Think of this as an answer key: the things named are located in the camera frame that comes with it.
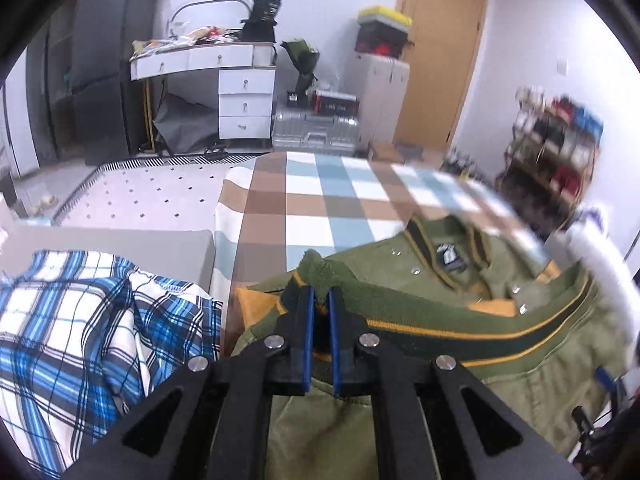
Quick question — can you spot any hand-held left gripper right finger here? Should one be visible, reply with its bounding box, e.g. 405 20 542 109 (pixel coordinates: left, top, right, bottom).
327 286 584 480

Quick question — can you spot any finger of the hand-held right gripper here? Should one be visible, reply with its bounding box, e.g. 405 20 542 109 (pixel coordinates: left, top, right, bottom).
595 365 627 400

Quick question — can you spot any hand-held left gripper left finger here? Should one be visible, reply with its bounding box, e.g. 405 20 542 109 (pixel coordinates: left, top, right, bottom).
62 286 317 480

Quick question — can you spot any green and mustard jacket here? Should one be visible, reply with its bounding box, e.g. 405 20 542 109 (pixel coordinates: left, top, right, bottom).
232 214 632 480

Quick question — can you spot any white fluffy pillow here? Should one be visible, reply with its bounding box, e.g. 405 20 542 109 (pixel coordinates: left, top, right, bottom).
564 204 640 363

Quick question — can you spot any checkered blanket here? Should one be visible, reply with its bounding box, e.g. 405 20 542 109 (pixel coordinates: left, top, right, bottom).
209 151 553 313

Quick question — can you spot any silver suitcase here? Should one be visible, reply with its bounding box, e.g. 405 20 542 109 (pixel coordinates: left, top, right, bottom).
271 102 362 157

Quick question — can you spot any grey sheet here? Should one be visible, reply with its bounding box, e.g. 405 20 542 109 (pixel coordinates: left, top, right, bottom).
0 221 217 293

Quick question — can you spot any wooden shoe rack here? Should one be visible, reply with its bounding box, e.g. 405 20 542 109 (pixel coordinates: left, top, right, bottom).
494 84 603 238

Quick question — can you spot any black box with red label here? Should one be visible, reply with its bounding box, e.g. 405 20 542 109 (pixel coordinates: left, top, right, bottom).
311 89 361 117

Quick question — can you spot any blue plaid shirt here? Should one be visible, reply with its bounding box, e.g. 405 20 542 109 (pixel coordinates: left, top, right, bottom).
0 249 224 480

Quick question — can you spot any grey bag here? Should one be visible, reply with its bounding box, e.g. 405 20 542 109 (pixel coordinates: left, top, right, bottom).
151 91 222 155

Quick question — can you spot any white cabinet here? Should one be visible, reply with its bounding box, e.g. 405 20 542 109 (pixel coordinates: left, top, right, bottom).
344 51 412 145

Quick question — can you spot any white desk with drawers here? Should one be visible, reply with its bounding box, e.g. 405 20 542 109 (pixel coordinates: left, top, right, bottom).
129 40 279 142

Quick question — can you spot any green wrapped bouquet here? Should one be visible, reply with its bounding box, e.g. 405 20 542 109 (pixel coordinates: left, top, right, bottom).
279 38 322 107

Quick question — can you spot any wooden door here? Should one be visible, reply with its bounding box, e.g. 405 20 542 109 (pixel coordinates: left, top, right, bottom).
394 0 492 147

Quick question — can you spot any stack of storage boxes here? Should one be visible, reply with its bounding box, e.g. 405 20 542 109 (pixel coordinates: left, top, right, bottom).
354 5 415 60

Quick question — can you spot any black wardrobe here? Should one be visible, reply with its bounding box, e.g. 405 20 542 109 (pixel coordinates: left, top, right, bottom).
24 0 162 167

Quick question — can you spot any metal framed mirror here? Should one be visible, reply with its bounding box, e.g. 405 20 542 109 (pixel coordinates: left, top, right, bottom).
166 0 252 42

